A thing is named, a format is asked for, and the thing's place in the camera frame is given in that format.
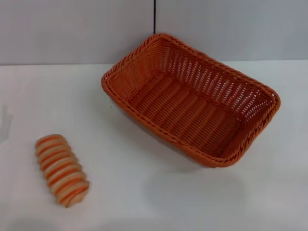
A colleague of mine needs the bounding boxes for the orange woven rectangular basket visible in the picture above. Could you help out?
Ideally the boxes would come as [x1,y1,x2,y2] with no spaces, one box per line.
[101,33,282,168]

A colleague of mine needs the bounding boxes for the orange cream striped bread roll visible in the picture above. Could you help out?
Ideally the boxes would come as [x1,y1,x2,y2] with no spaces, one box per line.
[35,134,90,209]

